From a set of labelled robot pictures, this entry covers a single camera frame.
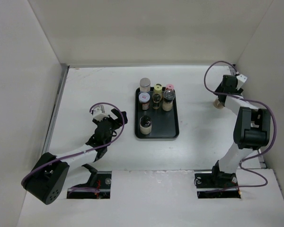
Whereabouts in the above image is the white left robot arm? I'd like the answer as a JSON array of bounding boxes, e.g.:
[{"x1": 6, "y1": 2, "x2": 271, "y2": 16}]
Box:
[{"x1": 21, "y1": 106, "x2": 128, "y2": 205}]

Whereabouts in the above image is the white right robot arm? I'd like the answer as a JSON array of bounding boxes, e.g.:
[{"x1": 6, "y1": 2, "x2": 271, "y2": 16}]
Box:
[{"x1": 210, "y1": 75, "x2": 271, "y2": 187}]

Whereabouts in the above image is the black pump bottle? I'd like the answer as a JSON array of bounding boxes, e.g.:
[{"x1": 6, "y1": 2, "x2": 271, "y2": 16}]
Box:
[
  {"x1": 139, "y1": 115, "x2": 152, "y2": 135},
  {"x1": 213, "y1": 99, "x2": 224, "y2": 109}
]

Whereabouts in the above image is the tall jar silver lid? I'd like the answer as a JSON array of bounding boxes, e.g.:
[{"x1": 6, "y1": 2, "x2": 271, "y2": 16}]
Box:
[{"x1": 140, "y1": 78, "x2": 151, "y2": 93}]

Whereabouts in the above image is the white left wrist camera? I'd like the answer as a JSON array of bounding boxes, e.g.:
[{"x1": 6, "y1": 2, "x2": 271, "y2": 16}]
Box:
[{"x1": 90, "y1": 104, "x2": 108, "y2": 121}]

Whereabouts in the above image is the small dark spice bottle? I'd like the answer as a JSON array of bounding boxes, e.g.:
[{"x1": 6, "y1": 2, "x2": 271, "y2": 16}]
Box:
[{"x1": 152, "y1": 93, "x2": 161, "y2": 110}]

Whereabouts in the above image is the pink cap spice bottle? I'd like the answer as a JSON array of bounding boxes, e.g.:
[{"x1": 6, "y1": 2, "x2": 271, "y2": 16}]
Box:
[{"x1": 165, "y1": 84, "x2": 174, "y2": 91}]

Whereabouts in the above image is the yellow cap spice bottle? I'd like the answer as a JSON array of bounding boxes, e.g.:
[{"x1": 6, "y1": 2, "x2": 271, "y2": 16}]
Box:
[{"x1": 153, "y1": 84, "x2": 162, "y2": 95}]

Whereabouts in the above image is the dark sauce jar white lid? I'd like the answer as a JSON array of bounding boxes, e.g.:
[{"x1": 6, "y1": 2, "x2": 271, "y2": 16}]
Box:
[{"x1": 138, "y1": 92, "x2": 151, "y2": 111}]

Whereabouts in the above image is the black rectangular tray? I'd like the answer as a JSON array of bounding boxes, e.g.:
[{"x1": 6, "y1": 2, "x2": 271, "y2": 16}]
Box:
[{"x1": 134, "y1": 88, "x2": 179, "y2": 139}]

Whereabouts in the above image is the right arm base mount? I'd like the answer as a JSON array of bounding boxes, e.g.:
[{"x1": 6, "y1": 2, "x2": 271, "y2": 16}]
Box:
[{"x1": 194, "y1": 165, "x2": 241, "y2": 199}]

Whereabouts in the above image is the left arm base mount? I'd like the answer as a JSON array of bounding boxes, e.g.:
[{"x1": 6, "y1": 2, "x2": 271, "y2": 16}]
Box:
[{"x1": 66, "y1": 164, "x2": 112, "y2": 200}]

